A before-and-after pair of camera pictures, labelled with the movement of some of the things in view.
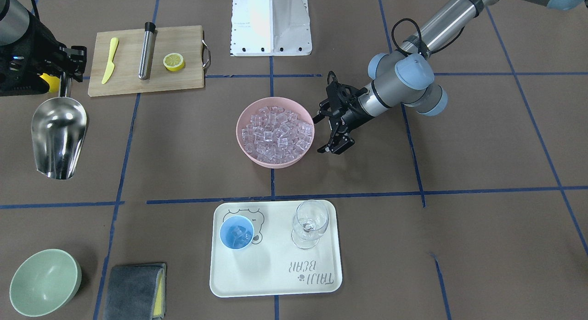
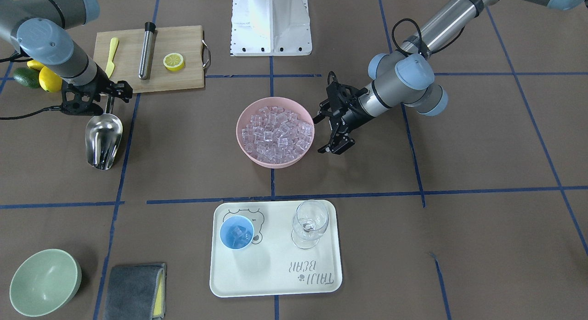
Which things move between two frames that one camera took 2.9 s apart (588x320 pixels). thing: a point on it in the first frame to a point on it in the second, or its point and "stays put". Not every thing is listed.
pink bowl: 274,132 stays put
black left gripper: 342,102 stays put
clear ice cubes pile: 275,134 stays put
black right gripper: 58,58 to 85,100
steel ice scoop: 59,129 to 103,134
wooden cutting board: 124,79 stays put
